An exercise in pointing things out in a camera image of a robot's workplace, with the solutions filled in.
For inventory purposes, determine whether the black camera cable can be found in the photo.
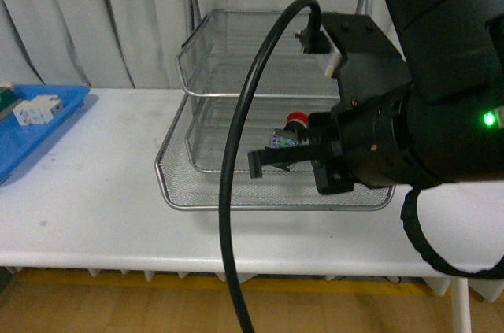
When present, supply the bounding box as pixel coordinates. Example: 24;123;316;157
219;0;324;333

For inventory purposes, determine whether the red emergency stop button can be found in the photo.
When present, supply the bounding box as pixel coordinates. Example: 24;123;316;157
269;111;308;149

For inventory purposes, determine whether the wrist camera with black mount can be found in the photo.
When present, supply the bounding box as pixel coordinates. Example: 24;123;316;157
295;13;411;110

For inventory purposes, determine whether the silver mesh three-tier rack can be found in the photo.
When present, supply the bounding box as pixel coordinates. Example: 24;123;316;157
155;0;394;212

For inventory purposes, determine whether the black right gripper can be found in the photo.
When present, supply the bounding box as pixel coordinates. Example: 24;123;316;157
247;92;413;195

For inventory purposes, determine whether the black corrugated cable conduit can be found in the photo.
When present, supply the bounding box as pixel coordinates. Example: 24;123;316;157
399;185;504;281

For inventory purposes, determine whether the white curtain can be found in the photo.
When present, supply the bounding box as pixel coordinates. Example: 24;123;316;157
0;0;398;92

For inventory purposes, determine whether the green terminal block component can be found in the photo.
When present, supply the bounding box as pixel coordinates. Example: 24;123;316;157
0;82;22;120

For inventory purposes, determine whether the blue plastic tray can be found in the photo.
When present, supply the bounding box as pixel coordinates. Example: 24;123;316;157
1;84;90;183

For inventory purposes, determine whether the white relay module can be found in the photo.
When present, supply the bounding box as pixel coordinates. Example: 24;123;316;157
13;94;64;126

